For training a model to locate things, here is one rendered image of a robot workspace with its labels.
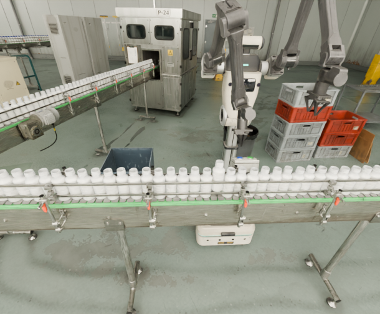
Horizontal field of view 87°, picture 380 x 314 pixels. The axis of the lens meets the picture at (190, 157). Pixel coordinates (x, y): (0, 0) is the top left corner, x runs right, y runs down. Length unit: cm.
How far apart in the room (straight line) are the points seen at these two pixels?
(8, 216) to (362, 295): 246
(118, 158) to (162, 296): 111
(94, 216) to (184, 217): 45
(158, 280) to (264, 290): 85
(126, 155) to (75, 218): 64
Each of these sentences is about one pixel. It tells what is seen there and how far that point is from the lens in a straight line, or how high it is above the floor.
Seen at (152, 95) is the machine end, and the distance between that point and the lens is 478.
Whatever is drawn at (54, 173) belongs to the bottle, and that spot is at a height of 116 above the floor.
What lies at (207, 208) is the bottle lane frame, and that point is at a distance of 107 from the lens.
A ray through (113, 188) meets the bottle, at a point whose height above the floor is 108.
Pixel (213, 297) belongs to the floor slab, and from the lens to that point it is 189.
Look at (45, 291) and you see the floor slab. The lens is 216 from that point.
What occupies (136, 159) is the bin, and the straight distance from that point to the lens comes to 164.
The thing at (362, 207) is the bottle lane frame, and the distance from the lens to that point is 148.
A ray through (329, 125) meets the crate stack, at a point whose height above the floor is 58.
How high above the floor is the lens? 173
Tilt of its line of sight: 33 degrees down
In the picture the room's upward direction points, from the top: 2 degrees clockwise
